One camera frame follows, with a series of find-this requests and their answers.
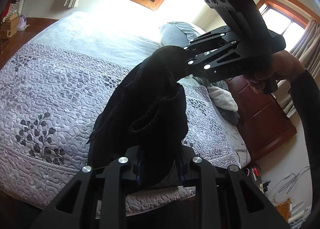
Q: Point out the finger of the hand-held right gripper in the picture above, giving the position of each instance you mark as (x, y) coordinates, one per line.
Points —
(210, 39)
(215, 59)

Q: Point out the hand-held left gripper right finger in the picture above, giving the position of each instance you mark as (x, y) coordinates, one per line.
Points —
(186, 169)

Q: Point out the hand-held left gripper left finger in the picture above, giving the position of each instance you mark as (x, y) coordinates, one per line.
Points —
(132, 166)

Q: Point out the black pants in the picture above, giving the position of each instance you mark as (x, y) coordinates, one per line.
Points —
(150, 99)

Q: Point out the person's right forearm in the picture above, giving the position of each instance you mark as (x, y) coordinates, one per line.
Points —
(310, 124)

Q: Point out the person's right hand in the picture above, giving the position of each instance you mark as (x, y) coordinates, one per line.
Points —
(285, 66)

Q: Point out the small wooden framed window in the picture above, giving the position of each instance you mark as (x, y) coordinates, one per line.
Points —
(277, 16)

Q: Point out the white fleece garment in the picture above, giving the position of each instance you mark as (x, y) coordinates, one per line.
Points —
(222, 99)

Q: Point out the dark grey fleece garment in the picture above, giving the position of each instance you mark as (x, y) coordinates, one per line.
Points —
(231, 117)

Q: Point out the red power strip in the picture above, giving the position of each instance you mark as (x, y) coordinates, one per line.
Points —
(255, 172)

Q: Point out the wooden nightstand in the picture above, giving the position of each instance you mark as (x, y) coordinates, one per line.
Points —
(262, 119)

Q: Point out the light wooden box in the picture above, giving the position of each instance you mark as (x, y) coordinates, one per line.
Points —
(283, 210)

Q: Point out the grey quilted bedspread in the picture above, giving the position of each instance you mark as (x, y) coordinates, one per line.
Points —
(50, 89)

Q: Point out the bed with grey sheet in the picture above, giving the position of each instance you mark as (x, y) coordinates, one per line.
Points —
(87, 31)

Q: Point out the pale lilac round object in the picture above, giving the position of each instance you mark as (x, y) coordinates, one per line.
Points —
(22, 22)

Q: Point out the cardboard box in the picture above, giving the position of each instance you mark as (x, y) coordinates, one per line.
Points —
(11, 21)
(7, 33)

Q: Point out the striped hanging bag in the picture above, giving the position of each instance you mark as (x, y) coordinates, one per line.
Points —
(12, 8)

